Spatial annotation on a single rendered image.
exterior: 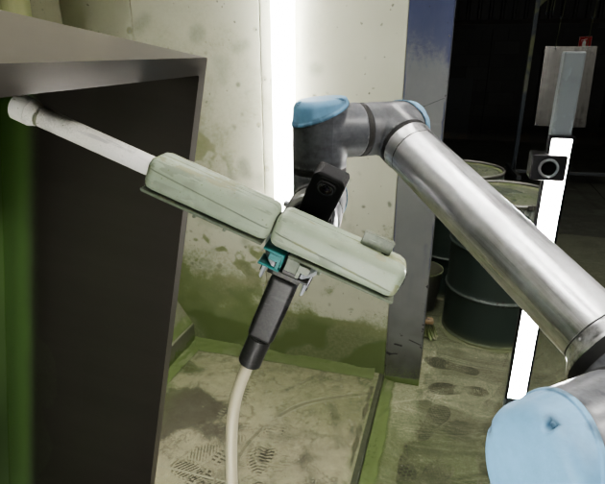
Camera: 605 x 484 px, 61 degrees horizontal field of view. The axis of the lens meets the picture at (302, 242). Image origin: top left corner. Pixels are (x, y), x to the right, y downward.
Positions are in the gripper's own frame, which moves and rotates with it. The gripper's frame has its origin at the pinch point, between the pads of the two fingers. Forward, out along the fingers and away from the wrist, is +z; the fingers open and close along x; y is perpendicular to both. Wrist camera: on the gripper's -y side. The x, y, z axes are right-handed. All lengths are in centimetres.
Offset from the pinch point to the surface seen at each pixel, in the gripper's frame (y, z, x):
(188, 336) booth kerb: 155, -187, 35
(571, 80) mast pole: -37, -91, -45
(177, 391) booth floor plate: 159, -149, 24
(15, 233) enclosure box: 31, -26, 48
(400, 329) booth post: 90, -179, -65
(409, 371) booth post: 109, -178, -79
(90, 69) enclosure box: -11.6, 5.5, 25.1
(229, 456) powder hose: 29.9, 0.7, -3.7
